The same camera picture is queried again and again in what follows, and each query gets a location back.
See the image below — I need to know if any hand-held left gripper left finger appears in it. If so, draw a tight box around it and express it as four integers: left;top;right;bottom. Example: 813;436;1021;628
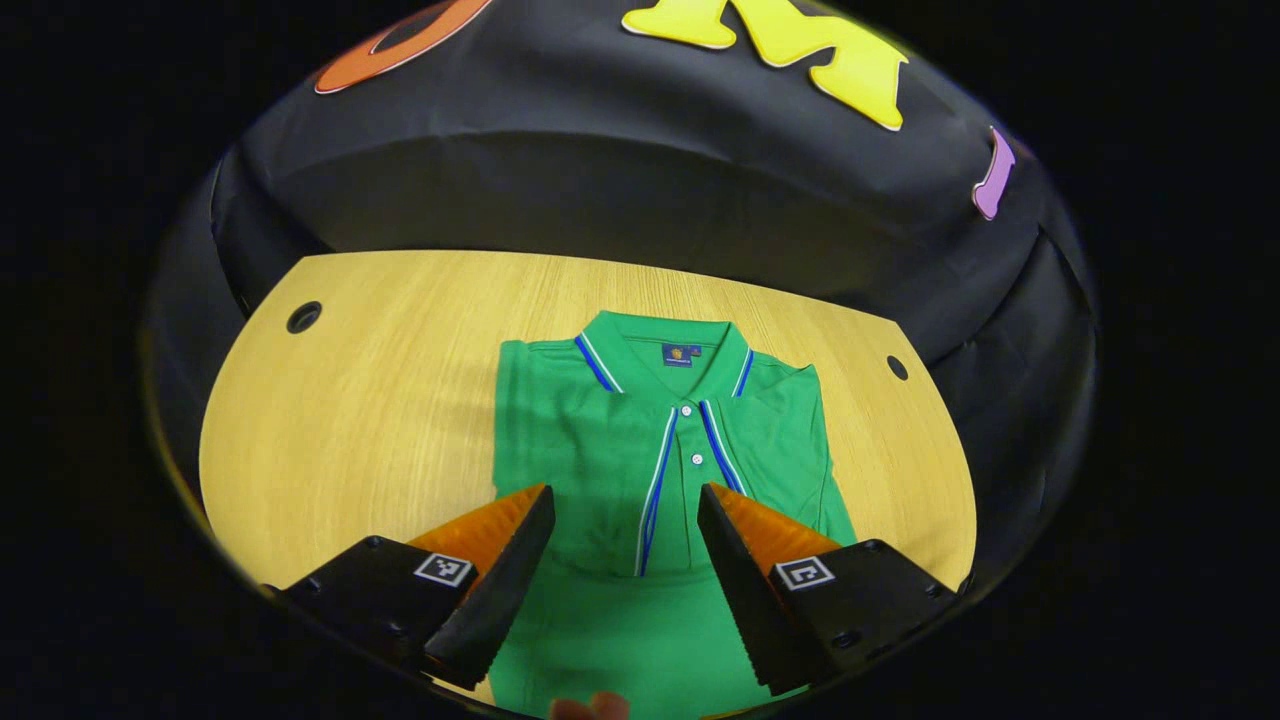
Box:
260;484;558;692

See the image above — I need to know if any black backdrop cloth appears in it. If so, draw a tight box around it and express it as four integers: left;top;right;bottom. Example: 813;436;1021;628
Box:
145;0;1101;601

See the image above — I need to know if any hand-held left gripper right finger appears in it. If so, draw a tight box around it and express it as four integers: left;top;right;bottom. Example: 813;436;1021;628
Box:
697;482;961;697

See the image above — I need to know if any green T-shirt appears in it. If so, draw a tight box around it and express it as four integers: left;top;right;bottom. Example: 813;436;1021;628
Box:
488;310;861;720

